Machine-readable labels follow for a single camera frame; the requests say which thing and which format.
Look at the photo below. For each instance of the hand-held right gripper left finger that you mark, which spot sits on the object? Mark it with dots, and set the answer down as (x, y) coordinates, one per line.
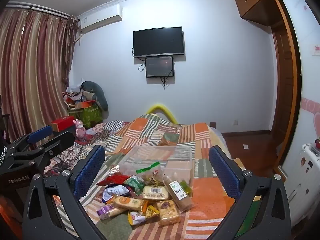
(90, 170)

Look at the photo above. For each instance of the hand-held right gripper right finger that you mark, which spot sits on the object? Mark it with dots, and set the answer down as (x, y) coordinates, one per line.
(225, 172)

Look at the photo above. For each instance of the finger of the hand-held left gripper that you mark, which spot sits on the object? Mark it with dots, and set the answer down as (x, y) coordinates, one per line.
(60, 140)
(40, 132)

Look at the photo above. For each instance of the blue white snack packet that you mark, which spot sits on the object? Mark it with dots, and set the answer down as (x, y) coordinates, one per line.
(113, 191)

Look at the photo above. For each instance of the orange label rice cake packet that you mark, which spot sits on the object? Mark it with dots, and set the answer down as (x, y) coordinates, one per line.
(127, 202)

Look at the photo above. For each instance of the brown cracker packet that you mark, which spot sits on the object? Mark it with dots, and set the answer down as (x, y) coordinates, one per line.
(180, 198)

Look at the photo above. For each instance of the green-strip clear biscuit bag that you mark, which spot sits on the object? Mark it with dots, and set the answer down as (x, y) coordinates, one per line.
(152, 175)

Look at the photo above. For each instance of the clear plastic container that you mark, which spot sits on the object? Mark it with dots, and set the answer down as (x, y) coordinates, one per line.
(155, 155)

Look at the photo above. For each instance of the red box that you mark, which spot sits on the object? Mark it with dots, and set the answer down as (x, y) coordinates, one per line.
(62, 123)

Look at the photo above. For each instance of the pink plush toy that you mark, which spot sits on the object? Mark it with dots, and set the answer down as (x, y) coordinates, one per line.
(80, 128)

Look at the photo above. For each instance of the patchwork quilt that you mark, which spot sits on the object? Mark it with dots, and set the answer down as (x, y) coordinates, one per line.
(207, 205)

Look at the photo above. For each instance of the green patterned storage box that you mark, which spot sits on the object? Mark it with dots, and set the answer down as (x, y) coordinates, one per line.
(88, 116)

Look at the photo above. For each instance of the small olive green packet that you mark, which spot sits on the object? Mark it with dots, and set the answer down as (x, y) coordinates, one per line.
(187, 187)

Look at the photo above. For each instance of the purple rice cracker packet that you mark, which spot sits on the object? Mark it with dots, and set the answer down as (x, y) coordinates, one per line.
(110, 211)

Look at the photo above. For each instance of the green snack packet red label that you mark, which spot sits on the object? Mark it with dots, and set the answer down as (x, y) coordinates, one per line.
(133, 183)

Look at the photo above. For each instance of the pile of household clutter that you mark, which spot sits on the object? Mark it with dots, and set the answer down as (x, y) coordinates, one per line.
(76, 96)

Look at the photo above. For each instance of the striped red curtain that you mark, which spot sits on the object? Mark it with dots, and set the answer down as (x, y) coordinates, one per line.
(32, 75)

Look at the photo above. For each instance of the grey plush pillow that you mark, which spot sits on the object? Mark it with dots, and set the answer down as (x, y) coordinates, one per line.
(96, 92)

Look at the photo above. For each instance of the pale yellow barcode snack packet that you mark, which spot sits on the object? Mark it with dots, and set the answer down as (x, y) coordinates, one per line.
(155, 193)

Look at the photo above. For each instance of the purple label bread packet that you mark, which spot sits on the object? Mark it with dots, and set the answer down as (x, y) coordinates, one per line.
(168, 212)

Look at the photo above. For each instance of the white cabinet with stickers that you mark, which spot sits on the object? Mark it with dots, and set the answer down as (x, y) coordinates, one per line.
(306, 175)

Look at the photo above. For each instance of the white sliding wardrobe door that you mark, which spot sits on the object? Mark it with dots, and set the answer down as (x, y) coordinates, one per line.
(306, 80)

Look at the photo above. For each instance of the white air conditioner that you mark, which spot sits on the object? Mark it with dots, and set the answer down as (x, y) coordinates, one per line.
(100, 17)

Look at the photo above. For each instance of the wooden overhead cabinet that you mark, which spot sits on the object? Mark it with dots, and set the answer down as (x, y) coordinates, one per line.
(252, 2)

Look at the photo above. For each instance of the white wall socket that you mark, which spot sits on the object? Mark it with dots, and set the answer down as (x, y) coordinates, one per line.
(235, 122)

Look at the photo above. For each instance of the wooden door frame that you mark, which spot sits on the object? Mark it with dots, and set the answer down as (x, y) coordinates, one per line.
(285, 80)

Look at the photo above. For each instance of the small black wall monitor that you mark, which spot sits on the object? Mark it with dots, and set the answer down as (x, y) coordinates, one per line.
(159, 67)

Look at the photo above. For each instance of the wall-mounted black television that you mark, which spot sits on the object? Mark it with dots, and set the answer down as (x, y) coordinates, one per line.
(158, 41)

